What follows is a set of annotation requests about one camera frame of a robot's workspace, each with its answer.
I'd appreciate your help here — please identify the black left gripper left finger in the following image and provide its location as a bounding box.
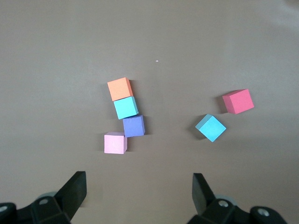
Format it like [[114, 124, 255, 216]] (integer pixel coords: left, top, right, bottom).
[[30, 171, 87, 224]]

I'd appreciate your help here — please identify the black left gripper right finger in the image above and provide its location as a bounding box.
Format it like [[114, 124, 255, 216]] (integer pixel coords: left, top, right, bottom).
[[186, 173, 252, 224]]

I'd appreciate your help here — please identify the light blue foam cube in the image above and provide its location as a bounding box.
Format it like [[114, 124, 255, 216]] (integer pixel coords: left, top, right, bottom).
[[195, 113, 227, 143], [113, 96, 139, 119]]

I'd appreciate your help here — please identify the purple foam cube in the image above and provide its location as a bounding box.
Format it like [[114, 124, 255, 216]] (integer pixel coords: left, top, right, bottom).
[[122, 114, 146, 138]]

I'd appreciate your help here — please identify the red foam cube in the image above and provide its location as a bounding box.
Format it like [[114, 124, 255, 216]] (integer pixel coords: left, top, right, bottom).
[[222, 89, 255, 115]]

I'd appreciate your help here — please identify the pink foam cube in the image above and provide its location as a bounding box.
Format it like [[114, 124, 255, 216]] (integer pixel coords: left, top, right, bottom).
[[104, 132, 128, 154]]

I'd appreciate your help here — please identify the orange foam cube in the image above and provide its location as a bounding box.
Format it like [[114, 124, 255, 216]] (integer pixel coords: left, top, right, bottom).
[[107, 77, 132, 102]]

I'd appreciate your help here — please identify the brown table cover sheet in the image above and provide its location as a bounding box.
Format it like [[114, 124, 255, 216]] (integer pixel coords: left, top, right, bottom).
[[0, 0, 299, 224]]

